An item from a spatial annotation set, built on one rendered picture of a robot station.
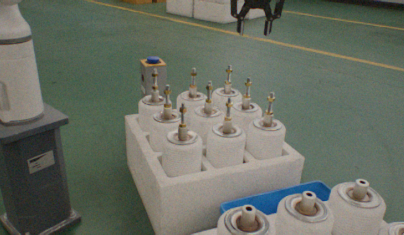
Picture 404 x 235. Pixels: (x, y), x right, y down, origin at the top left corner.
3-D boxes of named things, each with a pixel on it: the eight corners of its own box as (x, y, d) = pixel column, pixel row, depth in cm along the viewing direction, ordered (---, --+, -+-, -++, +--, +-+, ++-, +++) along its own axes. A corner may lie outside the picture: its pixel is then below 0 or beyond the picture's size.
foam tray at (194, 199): (160, 248, 85) (160, 186, 77) (127, 163, 117) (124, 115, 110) (294, 212, 99) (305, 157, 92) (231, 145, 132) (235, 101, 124)
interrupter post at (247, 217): (243, 230, 57) (245, 215, 55) (237, 221, 59) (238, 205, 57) (257, 227, 58) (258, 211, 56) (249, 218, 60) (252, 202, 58)
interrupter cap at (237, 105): (264, 109, 102) (264, 107, 101) (246, 115, 97) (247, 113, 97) (244, 101, 107) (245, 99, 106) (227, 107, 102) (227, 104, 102)
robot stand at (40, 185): (25, 252, 83) (0, 138, 70) (-1, 221, 91) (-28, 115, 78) (82, 221, 93) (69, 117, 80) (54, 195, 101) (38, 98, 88)
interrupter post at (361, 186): (358, 201, 65) (362, 187, 64) (348, 194, 67) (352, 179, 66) (368, 199, 66) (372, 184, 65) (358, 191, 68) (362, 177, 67)
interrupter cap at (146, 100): (139, 105, 100) (139, 103, 100) (145, 96, 107) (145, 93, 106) (165, 107, 100) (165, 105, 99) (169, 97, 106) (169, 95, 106)
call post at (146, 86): (146, 151, 125) (145, 66, 112) (142, 142, 131) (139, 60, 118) (166, 148, 128) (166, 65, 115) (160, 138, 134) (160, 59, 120)
